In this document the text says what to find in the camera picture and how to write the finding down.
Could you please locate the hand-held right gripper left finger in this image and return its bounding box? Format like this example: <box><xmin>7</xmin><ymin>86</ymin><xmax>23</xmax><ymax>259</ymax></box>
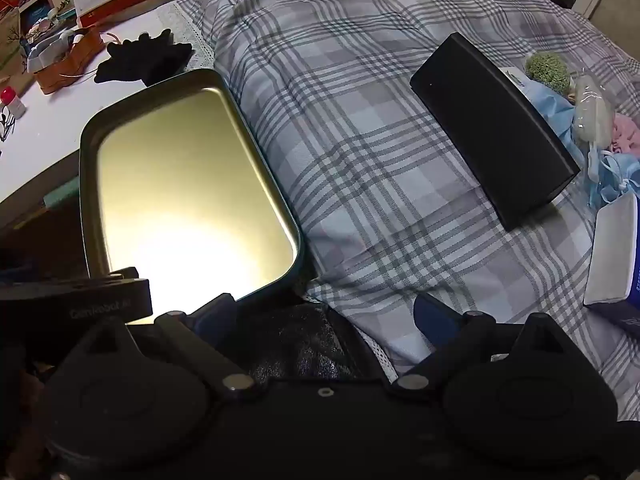
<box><xmin>65</xmin><ymin>292</ymin><xmax>256</xmax><ymax>397</ymax></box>

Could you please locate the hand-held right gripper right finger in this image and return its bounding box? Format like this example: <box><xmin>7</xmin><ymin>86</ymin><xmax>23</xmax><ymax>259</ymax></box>
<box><xmin>391</xmin><ymin>292</ymin><xmax>590</xmax><ymax>396</ymax></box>

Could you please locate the gold metal tray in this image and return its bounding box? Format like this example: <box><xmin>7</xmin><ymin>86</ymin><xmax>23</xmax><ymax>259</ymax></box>
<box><xmin>79</xmin><ymin>69</ymin><xmax>305</xmax><ymax>306</ymax></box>

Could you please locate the blue face mask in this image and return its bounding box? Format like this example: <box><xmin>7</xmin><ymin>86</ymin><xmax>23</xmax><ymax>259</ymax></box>
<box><xmin>527</xmin><ymin>82</ymin><xmax>576</xmax><ymax>148</ymax></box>
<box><xmin>585</xmin><ymin>150</ymin><xmax>640</xmax><ymax>211</ymax></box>

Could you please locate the pink cloth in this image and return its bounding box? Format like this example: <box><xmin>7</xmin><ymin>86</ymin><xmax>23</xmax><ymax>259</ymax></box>
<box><xmin>607</xmin><ymin>112</ymin><xmax>640</xmax><ymax>156</ymax></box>

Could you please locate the blue tissue pack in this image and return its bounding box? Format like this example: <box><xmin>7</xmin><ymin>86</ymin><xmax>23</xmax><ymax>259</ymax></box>
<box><xmin>582</xmin><ymin>192</ymin><xmax>640</xmax><ymax>341</ymax></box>

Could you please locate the black rectangular box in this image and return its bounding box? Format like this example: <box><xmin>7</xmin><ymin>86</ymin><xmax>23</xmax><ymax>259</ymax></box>
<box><xmin>410</xmin><ymin>31</ymin><xmax>582</xmax><ymax>232</ymax></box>

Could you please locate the red-capped small bottle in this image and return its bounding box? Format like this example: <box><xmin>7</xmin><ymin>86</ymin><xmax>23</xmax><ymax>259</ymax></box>
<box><xmin>0</xmin><ymin>87</ymin><xmax>27</xmax><ymax>120</ymax></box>

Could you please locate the grey plaid bed sheet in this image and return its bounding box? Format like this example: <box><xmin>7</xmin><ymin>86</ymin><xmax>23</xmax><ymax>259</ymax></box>
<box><xmin>172</xmin><ymin>0</ymin><xmax>640</xmax><ymax>423</ymax></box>

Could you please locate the brown leather bag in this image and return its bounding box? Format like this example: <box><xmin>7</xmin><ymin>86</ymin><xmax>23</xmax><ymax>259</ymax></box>
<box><xmin>27</xmin><ymin>25</ymin><xmax>106</xmax><ymax>96</ymax></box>

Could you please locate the black glove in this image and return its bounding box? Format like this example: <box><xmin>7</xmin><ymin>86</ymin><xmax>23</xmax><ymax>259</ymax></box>
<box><xmin>94</xmin><ymin>29</ymin><xmax>195</xmax><ymax>87</ymax></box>

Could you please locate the pale crumpled plastic-wrapped bundle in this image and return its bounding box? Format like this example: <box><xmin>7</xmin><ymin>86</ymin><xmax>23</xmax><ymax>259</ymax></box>
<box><xmin>572</xmin><ymin>72</ymin><xmax>615</xmax><ymax>145</ymax></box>

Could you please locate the green fuzzy ball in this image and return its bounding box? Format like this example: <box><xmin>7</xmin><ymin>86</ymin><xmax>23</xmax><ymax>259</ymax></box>
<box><xmin>524</xmin><ymin>52</ymin><xmax>568</xmax><ymax>95</ymax></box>

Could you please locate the white lace cloth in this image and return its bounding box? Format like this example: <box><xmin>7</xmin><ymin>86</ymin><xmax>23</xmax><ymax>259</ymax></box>
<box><xmin>160</xmin><ymin>0</ymin><xmax>217</xmax><ymax>73</ymax></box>

